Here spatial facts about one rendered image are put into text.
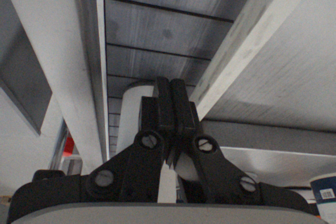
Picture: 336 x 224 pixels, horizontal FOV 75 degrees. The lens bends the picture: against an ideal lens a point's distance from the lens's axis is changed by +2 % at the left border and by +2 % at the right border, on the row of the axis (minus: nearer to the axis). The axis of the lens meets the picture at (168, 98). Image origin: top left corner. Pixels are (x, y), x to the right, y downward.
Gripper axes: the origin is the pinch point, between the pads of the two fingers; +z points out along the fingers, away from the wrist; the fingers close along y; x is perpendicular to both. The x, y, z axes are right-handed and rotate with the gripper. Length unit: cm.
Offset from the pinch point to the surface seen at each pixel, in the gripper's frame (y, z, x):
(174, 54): 1.0, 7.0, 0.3
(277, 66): 14.9, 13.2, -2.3
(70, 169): -15, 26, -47
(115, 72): -3.4, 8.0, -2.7
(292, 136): 29.0, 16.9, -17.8
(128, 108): -2.0, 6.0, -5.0
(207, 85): 3.2, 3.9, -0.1
